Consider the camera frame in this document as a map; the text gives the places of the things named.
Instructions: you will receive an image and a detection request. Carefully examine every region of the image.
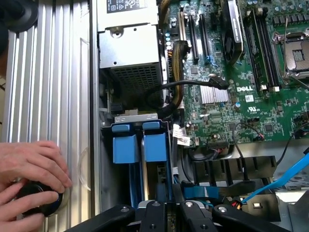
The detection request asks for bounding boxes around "empty blue disk carrier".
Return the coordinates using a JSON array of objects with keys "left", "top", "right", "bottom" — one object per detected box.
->
[{"left": 111, "top": 122, "right": 140, "bottom": 201}]

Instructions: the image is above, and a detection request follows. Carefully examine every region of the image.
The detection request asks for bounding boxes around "person's left hand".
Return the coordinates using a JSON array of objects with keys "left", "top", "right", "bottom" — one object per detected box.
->
[{"left": 0, "top": 141, "right": 73, "bottom": 194}]

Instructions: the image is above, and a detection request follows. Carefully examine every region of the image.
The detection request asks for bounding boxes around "person's right hand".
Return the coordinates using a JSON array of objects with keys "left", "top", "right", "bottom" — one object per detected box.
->
[{"left": 0, "top": 180, "right": 60, "bottom": 232}]

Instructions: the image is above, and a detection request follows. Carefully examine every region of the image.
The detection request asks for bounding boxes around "blue plastic latch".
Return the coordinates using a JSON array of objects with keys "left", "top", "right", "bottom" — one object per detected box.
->
[{"left": 183, "top": 186, "right": 220, "bottom": 201}]

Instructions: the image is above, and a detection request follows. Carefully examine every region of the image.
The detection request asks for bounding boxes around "black plastic fan shroud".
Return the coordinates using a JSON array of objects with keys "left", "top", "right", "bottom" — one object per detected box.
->
[{"left": 192, "top": 156, "right": 277, "bottom": 189}]

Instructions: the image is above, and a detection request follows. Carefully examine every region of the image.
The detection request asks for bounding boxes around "white barcode tag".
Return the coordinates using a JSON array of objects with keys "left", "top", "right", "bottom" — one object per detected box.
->
[{"left": 171, "top": 124, "right": 191, "bottom": 146}]

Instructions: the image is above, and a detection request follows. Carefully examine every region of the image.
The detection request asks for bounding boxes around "clear round plate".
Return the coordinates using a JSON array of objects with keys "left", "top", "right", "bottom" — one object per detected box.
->
[{"left": 77, "top": 147, "right": 92, "bottom": 191}]

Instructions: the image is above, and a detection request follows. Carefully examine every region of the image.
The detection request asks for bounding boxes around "hard drive in blue caddy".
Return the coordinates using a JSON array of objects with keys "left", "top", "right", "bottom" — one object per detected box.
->
[{"left": 98, "top": 112, "right": 174, "bottom": 208}]

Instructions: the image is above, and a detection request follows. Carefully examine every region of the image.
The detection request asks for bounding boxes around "grey metal drive cage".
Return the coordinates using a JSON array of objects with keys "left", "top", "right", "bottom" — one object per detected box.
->
[{"left": 275, "top": 188, "right": 309, "bottom": 232}]

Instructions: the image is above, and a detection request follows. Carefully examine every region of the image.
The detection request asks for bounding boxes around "silver finned heatsink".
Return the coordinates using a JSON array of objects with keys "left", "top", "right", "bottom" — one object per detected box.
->
[{"left": 200, "top": 84, "right": 229, "bottom": 105}]

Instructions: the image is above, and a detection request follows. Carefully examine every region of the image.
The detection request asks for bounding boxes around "green Dell motherboard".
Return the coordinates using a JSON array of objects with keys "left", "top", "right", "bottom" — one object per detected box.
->
[{"left": 158, "top": 0, "right": 309, "bottom": 149}]

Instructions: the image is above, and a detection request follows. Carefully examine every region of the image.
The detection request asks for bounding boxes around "open grey PC case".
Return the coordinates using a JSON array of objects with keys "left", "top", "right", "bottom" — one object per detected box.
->
[{"left": 88, "top": 0, "right": 309, "bottom": 232}]

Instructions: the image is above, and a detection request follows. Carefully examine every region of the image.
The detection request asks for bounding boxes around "silver power supply unit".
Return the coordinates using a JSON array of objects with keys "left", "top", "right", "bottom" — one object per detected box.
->
[{"left": 96, "top": 0, "right": 169, "bottom": 97}]

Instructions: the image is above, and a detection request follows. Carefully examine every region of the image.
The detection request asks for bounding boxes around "black RAM slot bank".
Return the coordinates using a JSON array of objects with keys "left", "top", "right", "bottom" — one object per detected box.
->
[{"left": 243, "top": 7, "right": 281, "bottom": 94}]

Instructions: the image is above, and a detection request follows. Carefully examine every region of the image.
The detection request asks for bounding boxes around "black expansion slot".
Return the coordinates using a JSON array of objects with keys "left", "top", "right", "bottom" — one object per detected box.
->
[
  {"left": 187, "top": 13, "right": 200, "bottom": 62},
  {"left": 199, "top": 13, "right": 211, "bottom": 60}
]

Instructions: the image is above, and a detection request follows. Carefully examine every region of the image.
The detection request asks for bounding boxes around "black Nvidia graphics card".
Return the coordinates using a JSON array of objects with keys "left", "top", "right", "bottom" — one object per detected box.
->
[{"left": 221, "top": 0, "right": 244, "bottom": 66}]

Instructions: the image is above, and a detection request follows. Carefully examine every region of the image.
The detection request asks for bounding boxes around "white expansion slot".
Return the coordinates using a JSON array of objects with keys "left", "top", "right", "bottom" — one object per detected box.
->
[{"left": 178, "top": 11, "right": 187, "bottom": 42}]

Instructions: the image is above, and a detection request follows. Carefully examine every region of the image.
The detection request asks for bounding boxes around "metal CPU socket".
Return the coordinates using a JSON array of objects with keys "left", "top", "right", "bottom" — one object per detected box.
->
[{"left": 271, "top": 31, "right": 309, "bottom": 80}]

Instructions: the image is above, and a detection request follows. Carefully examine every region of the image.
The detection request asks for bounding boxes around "metal locking lever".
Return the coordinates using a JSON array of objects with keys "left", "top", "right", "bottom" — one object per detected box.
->
[{"left": 281, "top": 16, "right": 289, "bottom": 79}]

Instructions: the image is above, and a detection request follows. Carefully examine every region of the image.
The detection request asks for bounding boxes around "black round object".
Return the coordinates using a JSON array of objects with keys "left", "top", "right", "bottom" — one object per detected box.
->
[{"left": 0, "top": 0, "right": 39, "bottom": 58}]

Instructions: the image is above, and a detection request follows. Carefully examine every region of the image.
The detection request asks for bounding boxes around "black flat cable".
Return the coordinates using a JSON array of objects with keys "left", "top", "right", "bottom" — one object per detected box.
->
[{"left": 218, "top": 180, "right": 257, "bottom": 194}]

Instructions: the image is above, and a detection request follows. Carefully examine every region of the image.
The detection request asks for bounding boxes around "thin black wire loop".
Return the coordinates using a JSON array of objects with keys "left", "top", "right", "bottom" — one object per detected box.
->
[{"left": 232, "top": 122, "right": 264, "bottom": 160}]

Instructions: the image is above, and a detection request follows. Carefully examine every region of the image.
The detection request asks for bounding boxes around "black cable with angled plug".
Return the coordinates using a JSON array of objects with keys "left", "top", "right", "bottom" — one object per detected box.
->
[{"left": 160, "top": 76, "right": 230, "bottom": 94}]

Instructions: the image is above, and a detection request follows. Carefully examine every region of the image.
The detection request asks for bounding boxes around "black mesh sleeved cable bundle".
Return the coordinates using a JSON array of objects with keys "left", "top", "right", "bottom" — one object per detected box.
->
[{"left": 166, "top": 40, "right": 191, "bottom": 114}]

